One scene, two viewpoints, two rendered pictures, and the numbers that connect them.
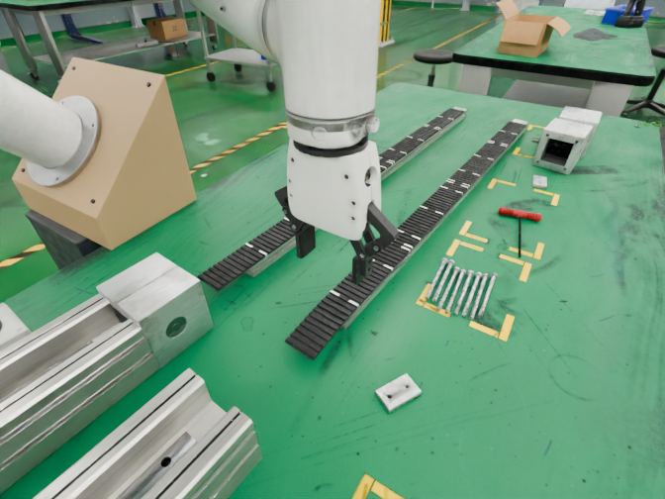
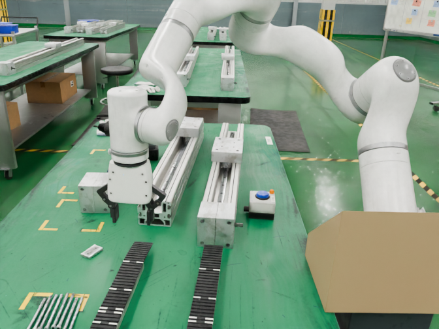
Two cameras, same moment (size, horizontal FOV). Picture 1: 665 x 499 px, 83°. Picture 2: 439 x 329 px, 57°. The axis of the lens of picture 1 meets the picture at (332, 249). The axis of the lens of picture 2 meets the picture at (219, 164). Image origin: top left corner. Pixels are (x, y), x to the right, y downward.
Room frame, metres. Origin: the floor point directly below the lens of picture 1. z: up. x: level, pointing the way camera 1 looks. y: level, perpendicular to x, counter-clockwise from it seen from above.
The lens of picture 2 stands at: (1.19, -0.28, 1.43)
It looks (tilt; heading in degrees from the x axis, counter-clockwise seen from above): 23 degrees down; 147
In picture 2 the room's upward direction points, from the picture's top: 2 degrees clockwise
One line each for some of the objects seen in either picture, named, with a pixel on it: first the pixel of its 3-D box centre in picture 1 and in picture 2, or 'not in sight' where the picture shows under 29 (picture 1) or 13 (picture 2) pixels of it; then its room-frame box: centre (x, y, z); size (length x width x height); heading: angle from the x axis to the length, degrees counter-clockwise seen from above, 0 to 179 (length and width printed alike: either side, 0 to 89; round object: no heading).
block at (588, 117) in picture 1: (569, 130); not in sight; (1.01, -0.65, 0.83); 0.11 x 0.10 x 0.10; 56
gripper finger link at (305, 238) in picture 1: (297, 229); (154, 211); (0.39, 0.04, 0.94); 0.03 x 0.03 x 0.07; 54
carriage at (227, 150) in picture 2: not in sight; (227, 153); (0.00, 0.51, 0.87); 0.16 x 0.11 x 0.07; 143
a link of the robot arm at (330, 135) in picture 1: (332, 122); (129, 153); (0.36, 0.00, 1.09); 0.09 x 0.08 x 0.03; 54
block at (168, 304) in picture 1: (153, 304); (221, 224); (0.37, 0.25, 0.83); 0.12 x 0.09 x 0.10; 53
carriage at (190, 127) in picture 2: not in sight; (188, 129); (-0.31, 0.51, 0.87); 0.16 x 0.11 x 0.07; 143
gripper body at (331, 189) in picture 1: (331, 179); (130, 177); (0.36, 0.00, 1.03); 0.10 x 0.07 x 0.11; 54
